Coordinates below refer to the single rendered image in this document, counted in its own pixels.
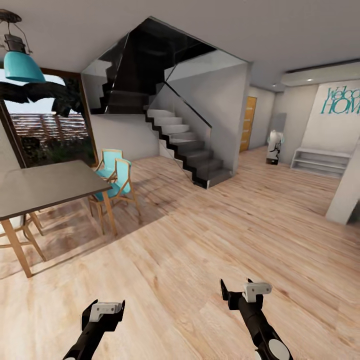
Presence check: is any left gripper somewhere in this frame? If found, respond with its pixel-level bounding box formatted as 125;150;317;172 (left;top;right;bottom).
80;299;126;346

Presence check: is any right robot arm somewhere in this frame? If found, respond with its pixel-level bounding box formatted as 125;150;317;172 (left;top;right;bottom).
220;279;293;360

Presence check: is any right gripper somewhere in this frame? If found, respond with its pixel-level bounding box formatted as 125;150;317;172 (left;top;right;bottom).
220;279;265;326

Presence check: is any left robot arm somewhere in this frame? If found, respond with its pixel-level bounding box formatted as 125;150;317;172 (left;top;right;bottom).
62;299;126;360

